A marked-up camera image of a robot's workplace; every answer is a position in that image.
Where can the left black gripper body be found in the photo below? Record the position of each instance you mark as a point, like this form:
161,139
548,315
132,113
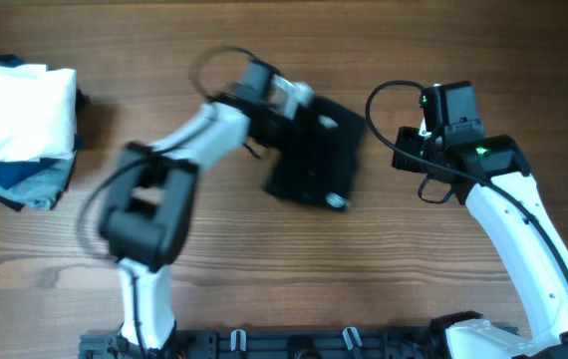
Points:
284,135

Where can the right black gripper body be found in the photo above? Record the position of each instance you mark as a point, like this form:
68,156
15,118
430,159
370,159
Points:
424,147

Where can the black t-shirt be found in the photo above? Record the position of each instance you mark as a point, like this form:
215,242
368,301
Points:
319,160

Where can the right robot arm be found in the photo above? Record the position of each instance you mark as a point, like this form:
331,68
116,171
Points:
491,177

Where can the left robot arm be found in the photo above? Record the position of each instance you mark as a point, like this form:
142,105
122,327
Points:
146,215

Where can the light blue denim garment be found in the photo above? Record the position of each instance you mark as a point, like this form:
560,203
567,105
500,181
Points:
36,184

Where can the white folded cloth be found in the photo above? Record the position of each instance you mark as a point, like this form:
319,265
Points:
15,112

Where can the dark blue folded garment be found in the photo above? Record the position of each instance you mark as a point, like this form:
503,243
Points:
12,169

